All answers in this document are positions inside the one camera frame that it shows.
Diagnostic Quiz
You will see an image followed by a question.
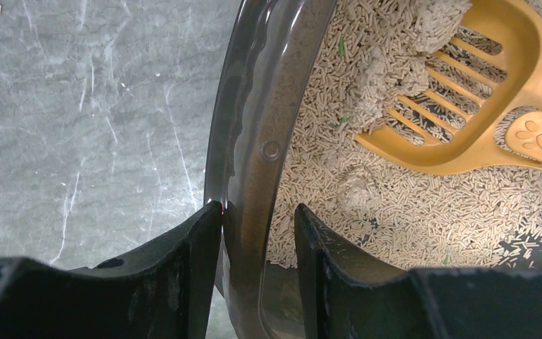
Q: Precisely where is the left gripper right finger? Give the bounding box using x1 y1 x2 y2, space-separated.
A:
294 204 542 338

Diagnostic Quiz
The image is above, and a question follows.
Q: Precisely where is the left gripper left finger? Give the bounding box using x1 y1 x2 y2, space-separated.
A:
0 201 222 338

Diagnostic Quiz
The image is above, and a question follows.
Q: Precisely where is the yellow litter scoop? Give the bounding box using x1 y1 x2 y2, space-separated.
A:
356 1 542 175

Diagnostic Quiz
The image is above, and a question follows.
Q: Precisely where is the dark grey litter box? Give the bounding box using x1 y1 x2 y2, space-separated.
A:
203 0 542 339

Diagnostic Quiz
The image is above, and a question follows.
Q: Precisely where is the beige cat litter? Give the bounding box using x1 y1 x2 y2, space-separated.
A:
266 1 542 268

